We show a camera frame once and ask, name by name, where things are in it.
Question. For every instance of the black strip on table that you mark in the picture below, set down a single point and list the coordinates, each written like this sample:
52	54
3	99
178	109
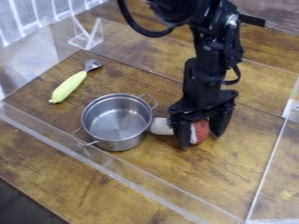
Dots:
253	20

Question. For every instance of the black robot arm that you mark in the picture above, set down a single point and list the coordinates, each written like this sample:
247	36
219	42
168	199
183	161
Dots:
214	22

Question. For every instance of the yellow handled metal tool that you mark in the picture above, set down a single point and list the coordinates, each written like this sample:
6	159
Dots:
67	87

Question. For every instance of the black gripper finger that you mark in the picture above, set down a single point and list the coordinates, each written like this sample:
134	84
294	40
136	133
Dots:
219	122
182	130

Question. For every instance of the silver metal pot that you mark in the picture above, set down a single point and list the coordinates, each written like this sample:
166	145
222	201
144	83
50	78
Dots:
115	121

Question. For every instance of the clear acrylic triangle bracket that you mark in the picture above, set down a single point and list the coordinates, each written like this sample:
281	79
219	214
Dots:
86	40

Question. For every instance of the red and white plush mushroom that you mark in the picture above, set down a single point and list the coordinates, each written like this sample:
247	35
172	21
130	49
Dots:
199	129

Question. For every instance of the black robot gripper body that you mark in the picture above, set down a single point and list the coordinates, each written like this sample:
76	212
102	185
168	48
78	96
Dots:
203	99

